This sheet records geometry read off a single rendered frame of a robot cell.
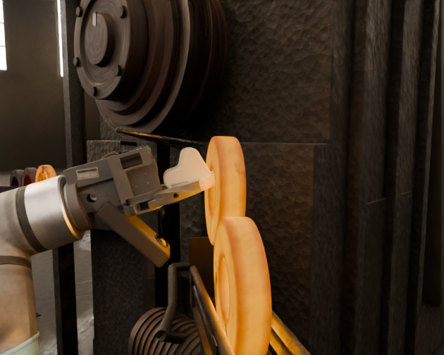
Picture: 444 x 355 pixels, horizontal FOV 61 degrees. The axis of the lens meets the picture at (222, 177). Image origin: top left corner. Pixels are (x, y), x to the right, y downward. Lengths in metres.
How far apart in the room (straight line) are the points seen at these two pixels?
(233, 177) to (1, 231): 0.29
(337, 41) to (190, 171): 0.44
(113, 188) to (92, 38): 0.55
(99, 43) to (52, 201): 0.54
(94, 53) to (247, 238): 0.71
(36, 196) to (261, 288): 0.30
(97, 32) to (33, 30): 10.85
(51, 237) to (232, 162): 0.24
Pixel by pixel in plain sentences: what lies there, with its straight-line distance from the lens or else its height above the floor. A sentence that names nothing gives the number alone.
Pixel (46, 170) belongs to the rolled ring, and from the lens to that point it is 1.63.
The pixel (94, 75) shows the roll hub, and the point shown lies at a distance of 1.02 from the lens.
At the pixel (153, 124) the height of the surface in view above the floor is 0.92.
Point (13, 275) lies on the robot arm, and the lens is 0.51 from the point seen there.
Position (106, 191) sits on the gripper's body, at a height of 0.81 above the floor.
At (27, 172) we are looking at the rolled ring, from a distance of 1.85.
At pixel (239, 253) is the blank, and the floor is 0.77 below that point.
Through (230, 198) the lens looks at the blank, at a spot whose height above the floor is 0.81.
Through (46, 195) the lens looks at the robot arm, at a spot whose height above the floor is 0.81.
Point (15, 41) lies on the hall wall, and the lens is 11.60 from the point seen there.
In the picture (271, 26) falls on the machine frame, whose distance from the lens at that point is 0.89.
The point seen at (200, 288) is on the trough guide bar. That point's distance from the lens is 0.51.
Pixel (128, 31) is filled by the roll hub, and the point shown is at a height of 1.11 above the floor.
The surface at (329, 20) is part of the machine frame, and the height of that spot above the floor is 1.11.
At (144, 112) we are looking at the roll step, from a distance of 0.93.
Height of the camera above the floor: 0.88
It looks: 6 degrees down
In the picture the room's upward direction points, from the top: straight up
